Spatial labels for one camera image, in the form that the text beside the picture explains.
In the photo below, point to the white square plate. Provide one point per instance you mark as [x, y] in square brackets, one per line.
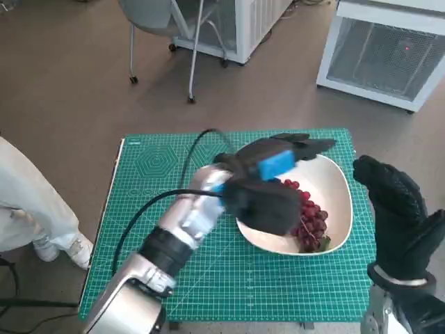
[340, 195]

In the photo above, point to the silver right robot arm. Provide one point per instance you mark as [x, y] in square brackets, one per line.
[420, 309]

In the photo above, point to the black knitted gloved right hand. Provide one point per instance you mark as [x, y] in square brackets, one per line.
[400, 222]

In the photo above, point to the white cabinet with mesh front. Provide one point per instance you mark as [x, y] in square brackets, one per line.
[379, 59]

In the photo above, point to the black stand leg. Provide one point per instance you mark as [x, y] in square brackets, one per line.
[34, 303]

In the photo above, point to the white cabinet with slatted side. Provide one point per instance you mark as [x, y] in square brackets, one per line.
[250, 21]

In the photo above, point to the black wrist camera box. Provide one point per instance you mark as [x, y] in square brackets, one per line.
[264, 212]

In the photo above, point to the purple toy grape bunch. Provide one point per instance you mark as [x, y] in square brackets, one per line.
[313, 219]

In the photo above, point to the bare black left hand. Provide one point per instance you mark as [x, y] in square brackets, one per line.
[264, 153]

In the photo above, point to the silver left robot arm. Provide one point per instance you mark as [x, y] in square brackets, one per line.
[194, 215]

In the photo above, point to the grey chair with white legs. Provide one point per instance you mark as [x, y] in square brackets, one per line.
[146, 17]

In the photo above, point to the person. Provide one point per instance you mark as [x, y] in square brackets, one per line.
[28, 202]

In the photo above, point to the green cutting mat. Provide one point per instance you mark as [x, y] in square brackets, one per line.
[243, 285]

